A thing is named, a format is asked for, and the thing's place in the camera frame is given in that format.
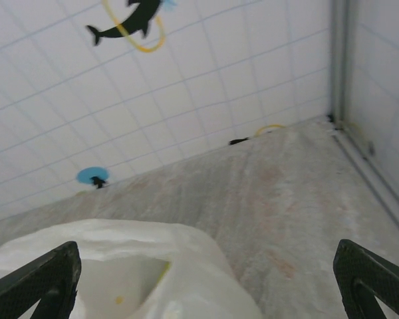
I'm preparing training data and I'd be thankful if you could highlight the aluminium corner post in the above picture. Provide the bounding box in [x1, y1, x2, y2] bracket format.
[330, 0, 354, 124]

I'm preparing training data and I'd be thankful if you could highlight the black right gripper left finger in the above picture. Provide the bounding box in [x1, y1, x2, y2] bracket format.
[0, 241, 82, 319]

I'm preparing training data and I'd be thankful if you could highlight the white plastic bag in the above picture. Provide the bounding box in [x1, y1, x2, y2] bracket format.
[0, 218, 264, 319]

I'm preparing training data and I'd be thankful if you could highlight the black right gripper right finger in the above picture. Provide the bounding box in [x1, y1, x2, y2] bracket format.
[332, 239, 399, 319]

